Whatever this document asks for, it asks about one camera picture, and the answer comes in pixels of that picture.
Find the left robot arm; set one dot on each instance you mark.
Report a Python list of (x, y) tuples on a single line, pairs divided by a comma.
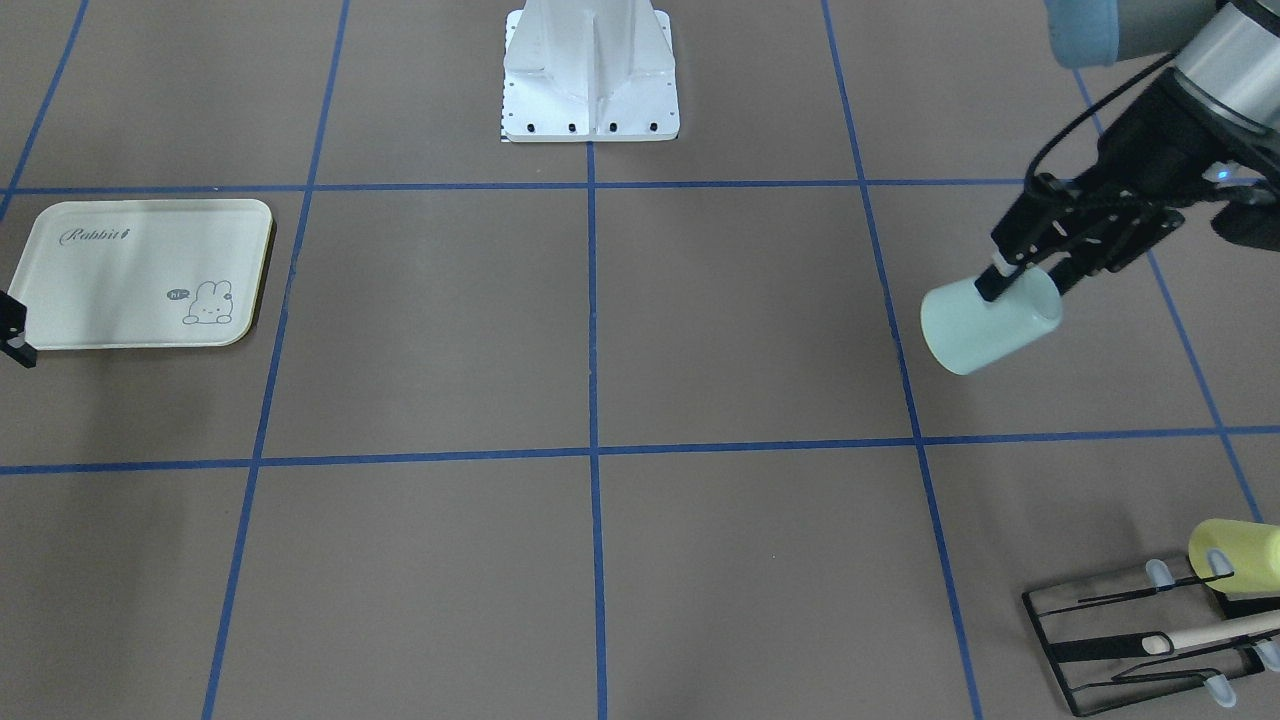
[(1229, 50)]

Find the cream rabbit tray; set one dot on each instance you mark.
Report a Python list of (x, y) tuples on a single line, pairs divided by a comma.
[(160, 273)]

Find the black wire cup rack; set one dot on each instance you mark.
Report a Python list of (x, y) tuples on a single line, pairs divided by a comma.
[(1150, 631)]

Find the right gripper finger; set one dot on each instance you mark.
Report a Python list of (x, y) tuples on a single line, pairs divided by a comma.
[(13, 332)]

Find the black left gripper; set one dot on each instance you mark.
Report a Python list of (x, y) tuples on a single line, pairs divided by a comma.
[(1143, 133)]

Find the pale green cup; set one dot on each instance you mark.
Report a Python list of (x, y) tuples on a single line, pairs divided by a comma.
[(964, 332)]

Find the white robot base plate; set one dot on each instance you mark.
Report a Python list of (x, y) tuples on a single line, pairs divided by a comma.
[(589, 71)]

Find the yellow cup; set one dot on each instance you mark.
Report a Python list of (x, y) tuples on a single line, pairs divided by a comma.
[(1236, 557)]

